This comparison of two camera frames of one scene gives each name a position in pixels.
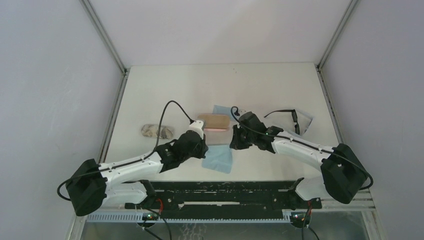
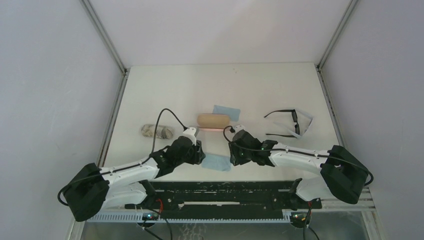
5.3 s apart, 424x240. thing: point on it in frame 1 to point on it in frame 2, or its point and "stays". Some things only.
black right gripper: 236,137 to 234,153
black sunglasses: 295,117 stays
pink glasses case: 215,122 stays
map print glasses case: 152,130 stays
